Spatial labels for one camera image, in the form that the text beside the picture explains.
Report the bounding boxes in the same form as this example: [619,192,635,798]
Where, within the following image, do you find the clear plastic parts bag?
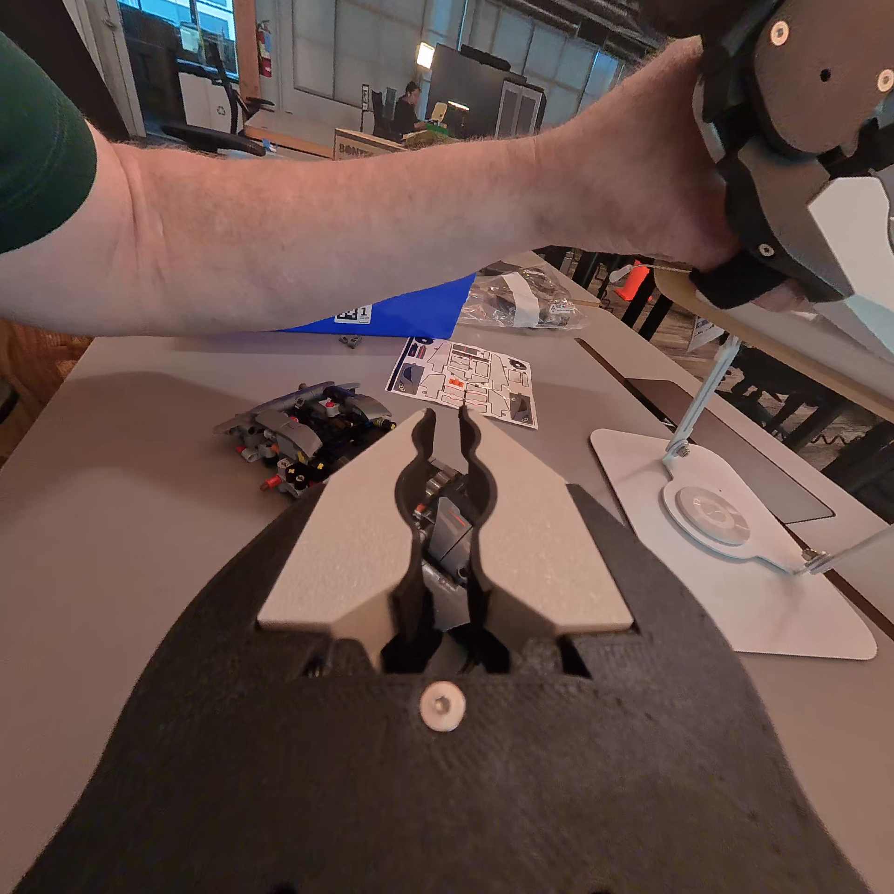
[457,267,586,331]

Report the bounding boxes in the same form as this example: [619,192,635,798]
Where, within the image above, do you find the orange-lined grey lego section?
[411,457,493,630]

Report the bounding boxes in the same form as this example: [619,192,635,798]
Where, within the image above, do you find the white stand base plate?
[590,335,894,662]

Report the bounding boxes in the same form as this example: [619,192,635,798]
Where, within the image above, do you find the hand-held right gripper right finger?
[457,404,637,673]

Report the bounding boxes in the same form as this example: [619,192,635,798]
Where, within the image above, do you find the blue instruction booklet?
[278,274,477,339]

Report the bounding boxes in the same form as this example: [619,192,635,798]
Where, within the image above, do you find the person's left hand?
[601,36,818,315]

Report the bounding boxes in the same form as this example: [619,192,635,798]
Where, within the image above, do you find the black swivel office chair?
[162,52,278,156]

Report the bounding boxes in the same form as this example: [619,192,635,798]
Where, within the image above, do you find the lego sticker sheet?
[386,337,540,430]

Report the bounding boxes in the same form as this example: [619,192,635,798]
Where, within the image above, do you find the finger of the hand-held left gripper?
[806,168,894,359]

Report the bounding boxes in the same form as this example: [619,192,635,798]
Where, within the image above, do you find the black cabinet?
[427,43,548,141]

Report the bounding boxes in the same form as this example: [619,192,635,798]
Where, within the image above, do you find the person's green shirt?
[0,31,99,257]

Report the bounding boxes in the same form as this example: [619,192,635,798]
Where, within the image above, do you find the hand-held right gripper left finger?
[256,407,439,673]

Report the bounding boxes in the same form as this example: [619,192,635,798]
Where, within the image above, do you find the person's left forearm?
[0,66,633,339]

